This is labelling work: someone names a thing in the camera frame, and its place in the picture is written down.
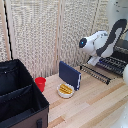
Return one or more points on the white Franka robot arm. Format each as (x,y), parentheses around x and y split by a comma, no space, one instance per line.
(106,36)

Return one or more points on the dark blue book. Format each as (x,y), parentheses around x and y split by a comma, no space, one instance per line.
(69,75)

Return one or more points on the yellow corn pieces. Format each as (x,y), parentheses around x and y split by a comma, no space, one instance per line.
(65,89)

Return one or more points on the white bowl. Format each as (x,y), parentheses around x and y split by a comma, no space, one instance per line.
(65,92)

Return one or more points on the red plastic cup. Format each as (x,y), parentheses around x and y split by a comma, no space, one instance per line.
(40,83)

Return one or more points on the woven folding screen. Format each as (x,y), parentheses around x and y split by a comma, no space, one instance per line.
(43,33)

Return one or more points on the black fabric storage box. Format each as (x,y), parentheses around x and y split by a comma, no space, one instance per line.
(18,96)

